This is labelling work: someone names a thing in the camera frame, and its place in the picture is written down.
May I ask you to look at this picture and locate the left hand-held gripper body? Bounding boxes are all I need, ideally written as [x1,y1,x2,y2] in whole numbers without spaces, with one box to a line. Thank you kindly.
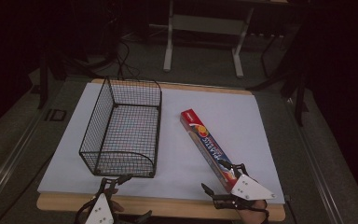
[74,186,153,224]

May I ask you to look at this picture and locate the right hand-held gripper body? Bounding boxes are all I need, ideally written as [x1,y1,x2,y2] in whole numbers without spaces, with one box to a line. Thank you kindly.
[212,173,278,217]

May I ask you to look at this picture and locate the long plastic wrap box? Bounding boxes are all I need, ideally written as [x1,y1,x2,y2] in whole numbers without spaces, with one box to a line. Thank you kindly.
[179,108,242,194]

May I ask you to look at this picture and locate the black wire basket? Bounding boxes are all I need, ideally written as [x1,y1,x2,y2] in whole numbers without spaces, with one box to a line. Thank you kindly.
[78,76,163,179]

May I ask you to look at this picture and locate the person's left hand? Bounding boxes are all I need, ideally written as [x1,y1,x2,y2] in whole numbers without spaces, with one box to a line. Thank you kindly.
[103,188,126,215]

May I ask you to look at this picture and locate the person's right hand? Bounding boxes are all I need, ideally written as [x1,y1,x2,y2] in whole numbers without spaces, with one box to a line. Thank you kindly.
[236,200,270,224]

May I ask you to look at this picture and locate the white table sheet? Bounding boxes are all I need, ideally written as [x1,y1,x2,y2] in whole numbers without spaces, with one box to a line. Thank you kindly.
[36,81,286,205]

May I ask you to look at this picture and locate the floor socket plate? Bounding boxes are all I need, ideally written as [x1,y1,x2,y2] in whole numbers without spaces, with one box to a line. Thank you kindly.
[44,108,67,122]

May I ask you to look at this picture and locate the black metal stand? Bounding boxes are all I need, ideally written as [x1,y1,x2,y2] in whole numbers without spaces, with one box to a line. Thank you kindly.
[36,46,104,110]
[247,27,310,127]

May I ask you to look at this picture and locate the metal floor rail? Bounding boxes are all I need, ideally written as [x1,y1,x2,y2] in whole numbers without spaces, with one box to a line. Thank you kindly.
[0,102,56,216]
[284,94,343,224]

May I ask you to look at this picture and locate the black floor cables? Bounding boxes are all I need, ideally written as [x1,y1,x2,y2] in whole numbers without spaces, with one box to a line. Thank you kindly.
[103,39,142,80]

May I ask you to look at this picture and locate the white metal stand frame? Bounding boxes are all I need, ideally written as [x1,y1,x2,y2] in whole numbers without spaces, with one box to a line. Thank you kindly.
[162,0,256,79]

